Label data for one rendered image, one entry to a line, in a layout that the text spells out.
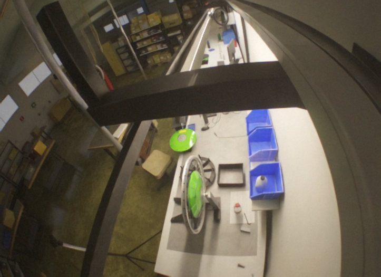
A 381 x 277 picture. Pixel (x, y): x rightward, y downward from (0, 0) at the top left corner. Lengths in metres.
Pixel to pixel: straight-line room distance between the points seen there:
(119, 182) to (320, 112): 0.29
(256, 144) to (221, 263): 1.03
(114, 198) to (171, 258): 1.29
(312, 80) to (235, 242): 1.33
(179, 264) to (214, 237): 0.39
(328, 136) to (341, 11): 0.33
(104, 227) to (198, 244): 1.23
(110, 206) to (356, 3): 0.56
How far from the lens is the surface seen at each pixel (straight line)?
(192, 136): 1.70
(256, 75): 0.24
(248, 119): 1.47
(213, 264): 1.43
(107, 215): 0.27
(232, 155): 1.67
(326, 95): 0.15
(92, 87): 0.35
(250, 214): 1.43
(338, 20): 0.44
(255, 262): 1.42
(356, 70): 0.31
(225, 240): 1.41
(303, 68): 0.19
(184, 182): 0.83
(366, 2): 0.37
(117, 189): 0.27
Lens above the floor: 2.32
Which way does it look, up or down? 46 degrees down
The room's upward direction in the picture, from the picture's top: 23 degrees counter-clockwise
